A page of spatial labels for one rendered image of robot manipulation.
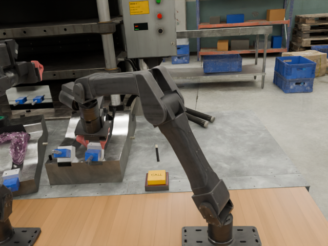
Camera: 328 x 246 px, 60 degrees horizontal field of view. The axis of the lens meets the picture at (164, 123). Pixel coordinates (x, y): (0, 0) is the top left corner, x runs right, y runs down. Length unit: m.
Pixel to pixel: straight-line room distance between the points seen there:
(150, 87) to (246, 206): 0.49
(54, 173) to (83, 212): 0.20
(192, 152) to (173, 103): 0.12
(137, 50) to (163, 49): 0.15
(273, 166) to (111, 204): 0.59
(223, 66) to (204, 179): 4.07
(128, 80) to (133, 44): 1.04
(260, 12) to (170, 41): 6.00
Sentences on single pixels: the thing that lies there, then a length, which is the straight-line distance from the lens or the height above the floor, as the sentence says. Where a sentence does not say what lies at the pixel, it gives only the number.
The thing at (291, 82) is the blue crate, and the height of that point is 0.16.
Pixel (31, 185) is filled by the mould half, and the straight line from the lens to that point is 1.09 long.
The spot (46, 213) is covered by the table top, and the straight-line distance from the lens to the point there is 1.00.
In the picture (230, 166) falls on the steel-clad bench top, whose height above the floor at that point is 0.80.
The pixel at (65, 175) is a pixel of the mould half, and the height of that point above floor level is 0.84.
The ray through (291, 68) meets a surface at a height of 0.37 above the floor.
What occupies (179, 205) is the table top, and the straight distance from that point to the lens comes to 0.92.
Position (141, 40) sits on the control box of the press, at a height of 1.17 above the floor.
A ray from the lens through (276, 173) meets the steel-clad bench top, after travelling 1.09.
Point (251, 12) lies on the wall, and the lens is 7.60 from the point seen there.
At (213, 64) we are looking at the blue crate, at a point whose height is 0.39.
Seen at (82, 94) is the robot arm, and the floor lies 1.16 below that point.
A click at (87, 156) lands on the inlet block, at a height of 0.93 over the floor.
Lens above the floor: 1.38
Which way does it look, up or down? 23 degrees down
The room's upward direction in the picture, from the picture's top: 4 degrees counter-clockwise
